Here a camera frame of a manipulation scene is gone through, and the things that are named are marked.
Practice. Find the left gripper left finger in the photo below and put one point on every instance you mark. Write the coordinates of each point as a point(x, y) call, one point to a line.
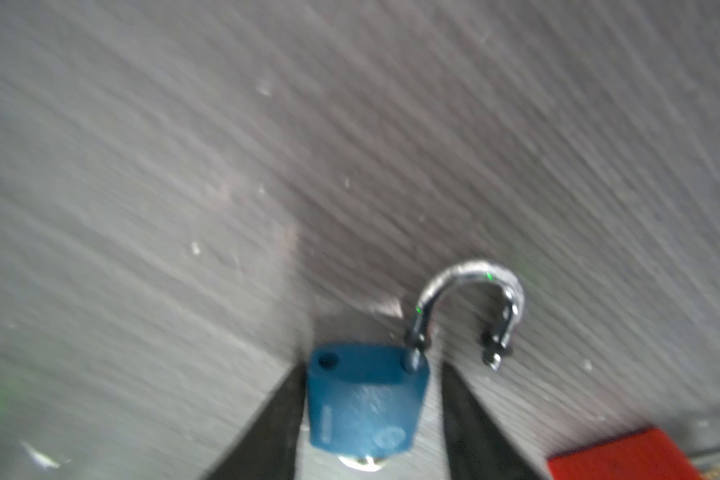
point(268, 448)

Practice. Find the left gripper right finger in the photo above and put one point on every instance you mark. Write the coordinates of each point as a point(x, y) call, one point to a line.
point(476, 447)

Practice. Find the blue padlock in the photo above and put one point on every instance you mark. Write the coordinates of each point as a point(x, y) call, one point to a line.
point(364, 400)

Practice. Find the red padlock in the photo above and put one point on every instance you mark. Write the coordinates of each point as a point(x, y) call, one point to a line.
point(646, 455)

